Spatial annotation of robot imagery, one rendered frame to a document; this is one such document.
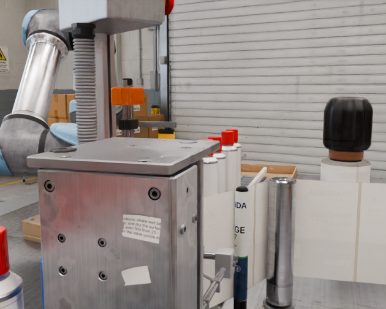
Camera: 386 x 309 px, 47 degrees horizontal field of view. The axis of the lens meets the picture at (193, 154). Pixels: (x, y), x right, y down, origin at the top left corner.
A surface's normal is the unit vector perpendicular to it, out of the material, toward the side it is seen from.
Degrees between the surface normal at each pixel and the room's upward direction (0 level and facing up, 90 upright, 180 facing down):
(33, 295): 0
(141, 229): 90
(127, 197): 90
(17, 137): 47
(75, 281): 90
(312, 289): 0
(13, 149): 75
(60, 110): 91
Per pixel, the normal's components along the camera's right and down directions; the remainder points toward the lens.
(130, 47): -0.48, 0.13
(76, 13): -0.79, 0.09
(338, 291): 0.00, -0.99
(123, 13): 0.62, 0.11
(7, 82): 0.88, 0.07
